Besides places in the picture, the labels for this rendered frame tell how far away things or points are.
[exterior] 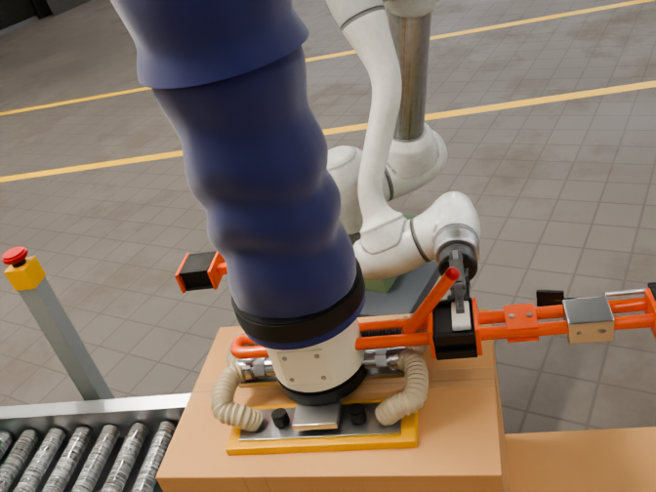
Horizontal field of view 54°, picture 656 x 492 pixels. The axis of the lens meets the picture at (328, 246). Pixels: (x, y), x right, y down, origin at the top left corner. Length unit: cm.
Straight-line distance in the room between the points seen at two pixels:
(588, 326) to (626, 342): 157
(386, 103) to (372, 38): 13
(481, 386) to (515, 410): 122
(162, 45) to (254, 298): 40
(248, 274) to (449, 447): 44
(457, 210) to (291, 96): 58
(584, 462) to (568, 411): 82
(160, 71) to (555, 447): 121
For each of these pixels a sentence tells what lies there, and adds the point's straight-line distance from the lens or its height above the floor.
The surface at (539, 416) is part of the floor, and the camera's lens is 241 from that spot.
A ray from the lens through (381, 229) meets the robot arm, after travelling 137.
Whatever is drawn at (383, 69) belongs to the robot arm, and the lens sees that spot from 137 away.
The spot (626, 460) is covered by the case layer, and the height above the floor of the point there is 54.
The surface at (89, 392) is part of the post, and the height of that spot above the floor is 51.
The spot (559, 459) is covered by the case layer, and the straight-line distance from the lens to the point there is 161.
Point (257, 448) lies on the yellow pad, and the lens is 119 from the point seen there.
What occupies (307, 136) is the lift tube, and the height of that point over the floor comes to 148.
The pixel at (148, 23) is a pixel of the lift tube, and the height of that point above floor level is 168.
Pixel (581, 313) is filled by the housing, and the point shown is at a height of 109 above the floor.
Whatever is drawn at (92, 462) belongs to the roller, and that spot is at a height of 55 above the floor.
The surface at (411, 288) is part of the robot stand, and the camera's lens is 176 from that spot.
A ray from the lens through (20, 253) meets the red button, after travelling 198.
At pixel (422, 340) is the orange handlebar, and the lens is 111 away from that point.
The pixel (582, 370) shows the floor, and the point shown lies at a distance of 256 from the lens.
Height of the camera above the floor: 182
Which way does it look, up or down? 32 degrees down
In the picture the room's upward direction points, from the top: 15 degrees counter-clockwise
